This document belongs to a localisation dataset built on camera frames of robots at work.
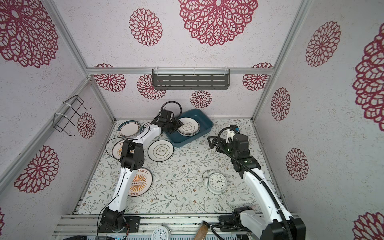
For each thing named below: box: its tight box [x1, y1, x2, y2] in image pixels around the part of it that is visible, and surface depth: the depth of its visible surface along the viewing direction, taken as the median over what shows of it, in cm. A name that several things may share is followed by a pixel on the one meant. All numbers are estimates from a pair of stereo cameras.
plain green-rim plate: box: [117, 120, 142, 138], surface depth 116 cm
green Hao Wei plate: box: [140, 121, 152, 134], surface depth 118 cm
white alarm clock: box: [202, 169, 227, 195], surface depth 85 cm
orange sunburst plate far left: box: [112, 139, 124, 161], surface depth 105 cm
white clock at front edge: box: [151, 223, 172, 240], surface depth 70 cm
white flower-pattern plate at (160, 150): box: [147, 139, 175, 162], surface depth 102 cm
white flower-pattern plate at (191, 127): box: [177, 117, 201, 137], surface depth 112 cm
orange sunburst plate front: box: [128, 167, 153, 197], surface depth 89 cm
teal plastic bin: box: [164, 108, 214, 148], surface depth 115 cm
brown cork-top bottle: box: [193, 220, 211, 240], surface depth 70 cm
